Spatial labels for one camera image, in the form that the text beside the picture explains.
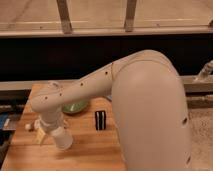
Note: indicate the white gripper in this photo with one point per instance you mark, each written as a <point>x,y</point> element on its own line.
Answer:
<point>47,127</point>

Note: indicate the white ceramic cup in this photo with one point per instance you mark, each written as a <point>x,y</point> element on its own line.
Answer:
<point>62,138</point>

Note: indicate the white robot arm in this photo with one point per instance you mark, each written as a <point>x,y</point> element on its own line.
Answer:
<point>149,106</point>

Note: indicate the green ceramic bowl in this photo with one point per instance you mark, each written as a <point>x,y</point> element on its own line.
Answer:
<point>74,108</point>

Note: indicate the black white striped eraser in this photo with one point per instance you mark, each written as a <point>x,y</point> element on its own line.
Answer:
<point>100,120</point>

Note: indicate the white tube package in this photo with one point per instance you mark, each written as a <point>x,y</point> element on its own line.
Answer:
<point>32,126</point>

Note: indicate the grey metal window frame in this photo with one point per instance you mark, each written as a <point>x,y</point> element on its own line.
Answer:
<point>29,18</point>

